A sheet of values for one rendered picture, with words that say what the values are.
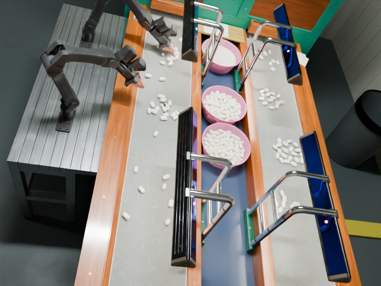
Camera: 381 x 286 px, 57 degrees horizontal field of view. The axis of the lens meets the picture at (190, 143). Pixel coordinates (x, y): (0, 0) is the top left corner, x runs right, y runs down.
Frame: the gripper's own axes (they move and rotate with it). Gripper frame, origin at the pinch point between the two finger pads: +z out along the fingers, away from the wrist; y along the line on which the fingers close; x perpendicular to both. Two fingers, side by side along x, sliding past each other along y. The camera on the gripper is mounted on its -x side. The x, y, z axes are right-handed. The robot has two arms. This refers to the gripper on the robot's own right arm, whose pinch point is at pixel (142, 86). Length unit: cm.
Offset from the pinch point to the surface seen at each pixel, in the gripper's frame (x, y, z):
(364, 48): -105, 165, 200
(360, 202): -60, 5, 202
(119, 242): 9, -76, 8
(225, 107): -23, 8, 44
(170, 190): -4, -50, 23
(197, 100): -13.5, 7.1, 29.7
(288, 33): -67, 38, 40
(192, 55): -29.8, 4.5, 0.6
